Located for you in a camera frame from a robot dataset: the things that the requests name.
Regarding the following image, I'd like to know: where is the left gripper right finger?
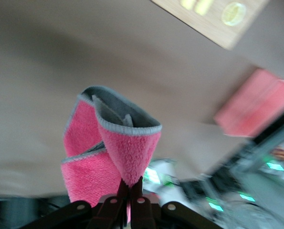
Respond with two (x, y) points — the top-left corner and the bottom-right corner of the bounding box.
(129, 176), (219, 229)

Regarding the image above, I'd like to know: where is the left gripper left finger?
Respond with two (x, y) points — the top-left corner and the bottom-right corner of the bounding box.
(20, 178), (130, 229)

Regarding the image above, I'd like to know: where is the pink cloth with grey edge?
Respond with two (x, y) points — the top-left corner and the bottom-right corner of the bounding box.
(60, 85), (163, 224)

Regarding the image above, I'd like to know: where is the pink plastic bin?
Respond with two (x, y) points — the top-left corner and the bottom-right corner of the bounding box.
(213, 68), (284, 138)

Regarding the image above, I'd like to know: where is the wooden cutting board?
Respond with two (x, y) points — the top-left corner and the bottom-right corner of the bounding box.
(151, 0), (271, 51)

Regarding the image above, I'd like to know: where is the yellow plastic fork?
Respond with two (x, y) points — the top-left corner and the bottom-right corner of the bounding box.
(195, 0), (212, 15)

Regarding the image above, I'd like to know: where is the yellow lemon slice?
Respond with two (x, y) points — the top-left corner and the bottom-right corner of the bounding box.
(221, 1), (248, 27)

